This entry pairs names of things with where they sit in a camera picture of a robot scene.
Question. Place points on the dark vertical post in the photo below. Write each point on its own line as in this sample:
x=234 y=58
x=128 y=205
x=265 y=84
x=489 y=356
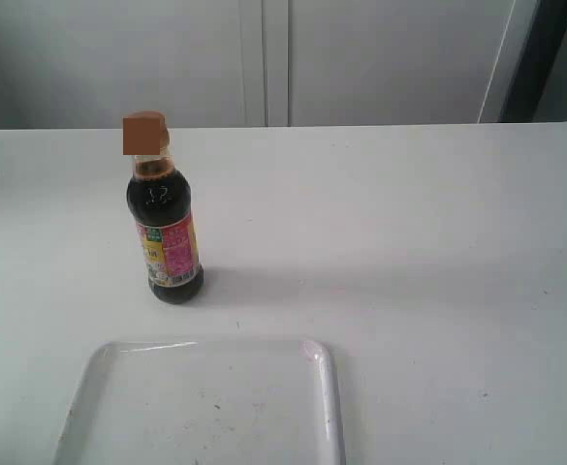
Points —
x=544 y=38

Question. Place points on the white plastic tray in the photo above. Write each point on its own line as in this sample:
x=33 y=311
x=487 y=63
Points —
x=205 y=401

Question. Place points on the dark soy sauce bottle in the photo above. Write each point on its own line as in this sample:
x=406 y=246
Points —
x=159 y=198

